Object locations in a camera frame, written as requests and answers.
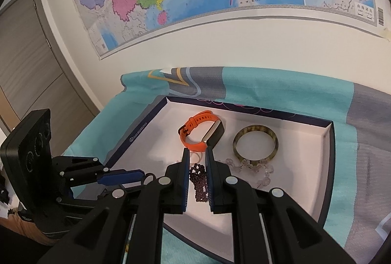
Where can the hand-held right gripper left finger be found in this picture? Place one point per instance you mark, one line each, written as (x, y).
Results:
(184, 184)

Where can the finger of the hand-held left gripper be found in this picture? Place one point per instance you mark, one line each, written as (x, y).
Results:
(122, 177)
(128, 187)

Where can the amber bangle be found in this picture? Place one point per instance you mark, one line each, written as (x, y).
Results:
(255, 128)

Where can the dark blue shallow box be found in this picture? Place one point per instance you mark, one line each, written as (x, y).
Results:
(290, 175)

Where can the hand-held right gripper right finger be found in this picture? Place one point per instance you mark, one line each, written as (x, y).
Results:
(209, 184)

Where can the orange smart watch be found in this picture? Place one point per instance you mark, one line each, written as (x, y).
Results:
(195, 119)

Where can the teal grey printed tablecloth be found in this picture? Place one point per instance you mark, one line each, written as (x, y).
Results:
(305, 93)

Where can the masking tape piece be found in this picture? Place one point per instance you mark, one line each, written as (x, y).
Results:
(386, 34)

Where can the grey wooden door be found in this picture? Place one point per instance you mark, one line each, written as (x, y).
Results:
(30, 53)

